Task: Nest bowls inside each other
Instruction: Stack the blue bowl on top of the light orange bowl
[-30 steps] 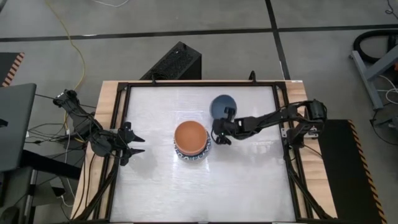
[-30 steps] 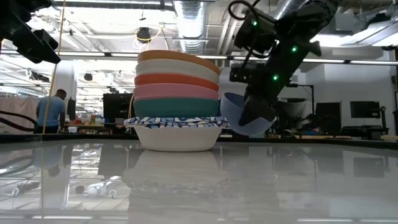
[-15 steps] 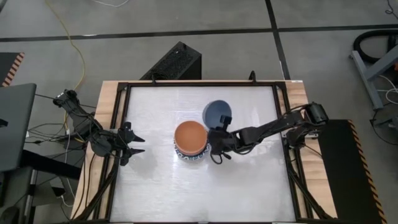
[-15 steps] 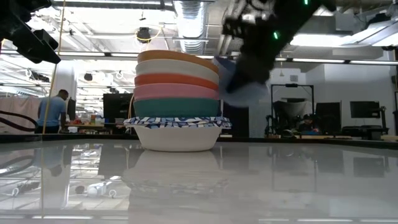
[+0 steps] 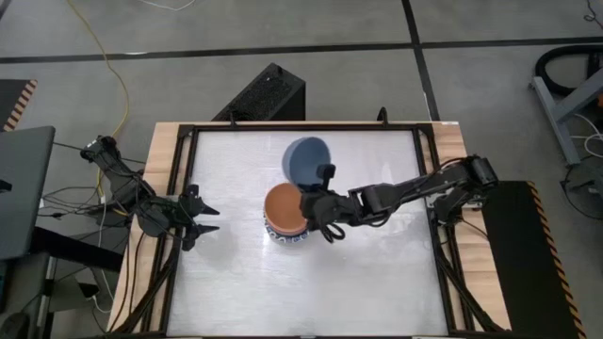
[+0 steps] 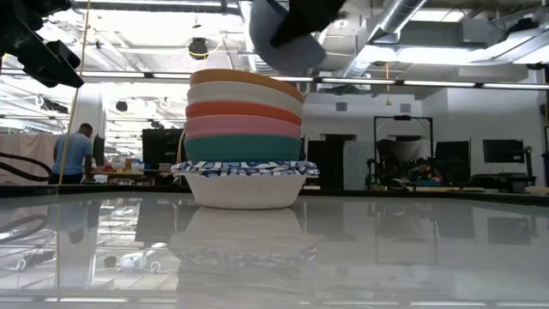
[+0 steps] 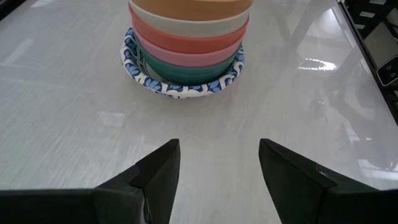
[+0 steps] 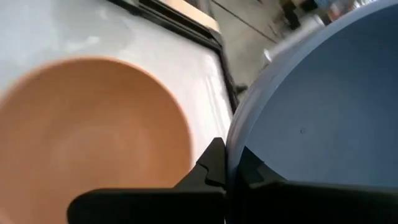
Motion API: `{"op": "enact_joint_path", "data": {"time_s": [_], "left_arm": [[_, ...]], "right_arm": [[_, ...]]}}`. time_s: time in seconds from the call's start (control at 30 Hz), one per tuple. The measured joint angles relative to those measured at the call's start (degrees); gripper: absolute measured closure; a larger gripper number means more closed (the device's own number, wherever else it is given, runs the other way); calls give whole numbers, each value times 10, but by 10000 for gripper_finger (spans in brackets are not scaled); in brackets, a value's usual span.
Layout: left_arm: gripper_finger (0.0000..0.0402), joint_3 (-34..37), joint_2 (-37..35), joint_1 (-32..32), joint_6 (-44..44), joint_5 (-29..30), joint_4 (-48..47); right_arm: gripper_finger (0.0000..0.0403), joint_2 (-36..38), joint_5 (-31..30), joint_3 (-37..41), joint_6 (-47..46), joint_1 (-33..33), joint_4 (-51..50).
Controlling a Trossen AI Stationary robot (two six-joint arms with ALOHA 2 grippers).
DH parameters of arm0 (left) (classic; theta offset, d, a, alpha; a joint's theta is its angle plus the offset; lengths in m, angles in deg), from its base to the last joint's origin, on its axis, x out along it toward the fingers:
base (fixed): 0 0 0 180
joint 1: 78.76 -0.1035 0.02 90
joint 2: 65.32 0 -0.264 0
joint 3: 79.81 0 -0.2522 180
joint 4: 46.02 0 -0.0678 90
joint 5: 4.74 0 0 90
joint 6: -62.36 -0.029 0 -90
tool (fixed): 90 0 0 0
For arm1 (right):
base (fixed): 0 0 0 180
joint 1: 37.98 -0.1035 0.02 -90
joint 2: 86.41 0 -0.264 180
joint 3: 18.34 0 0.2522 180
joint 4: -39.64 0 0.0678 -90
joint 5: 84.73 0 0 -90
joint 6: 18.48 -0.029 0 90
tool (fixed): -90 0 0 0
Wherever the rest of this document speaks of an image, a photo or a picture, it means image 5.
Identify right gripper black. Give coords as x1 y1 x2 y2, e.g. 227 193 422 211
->
299 163 352 232

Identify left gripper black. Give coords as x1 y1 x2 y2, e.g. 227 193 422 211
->
174 184 221 252

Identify slate blue bowl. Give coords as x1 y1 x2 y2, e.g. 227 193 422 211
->
281 136 334 188

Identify orange bowl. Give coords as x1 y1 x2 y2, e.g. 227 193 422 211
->
263 182 310 236

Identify blue white patterned bowl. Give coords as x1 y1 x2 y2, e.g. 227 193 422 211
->
262 214 312 245

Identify black mesh computer tower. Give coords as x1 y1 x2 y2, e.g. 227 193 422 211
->
211 62 307 122

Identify black desk crossbar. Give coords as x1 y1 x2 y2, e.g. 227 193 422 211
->
27 224 124 274

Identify grey monitor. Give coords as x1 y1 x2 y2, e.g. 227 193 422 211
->
0 125 57 261

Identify grey desk leg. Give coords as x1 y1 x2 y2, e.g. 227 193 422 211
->
0 251 56 339

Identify black hazard-striped floor mat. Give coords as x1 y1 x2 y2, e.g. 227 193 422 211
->
0 78 39 133
480 180 588 339

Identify grey metal stand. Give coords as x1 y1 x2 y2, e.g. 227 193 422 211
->
529 65 603 167

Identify long yellow cable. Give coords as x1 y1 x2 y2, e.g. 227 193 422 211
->
65 0 131 189

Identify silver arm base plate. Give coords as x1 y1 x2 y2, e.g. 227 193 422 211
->
425 192 486 209

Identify thin black cable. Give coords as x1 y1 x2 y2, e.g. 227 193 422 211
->
51 138 147 166

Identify thin white cable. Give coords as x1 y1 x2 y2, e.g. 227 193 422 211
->
136 0 197 12

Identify black floor cable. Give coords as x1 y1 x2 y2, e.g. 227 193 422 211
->
559 157 603 230

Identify white cable loops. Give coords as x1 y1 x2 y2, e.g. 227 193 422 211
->
569 112 603 159

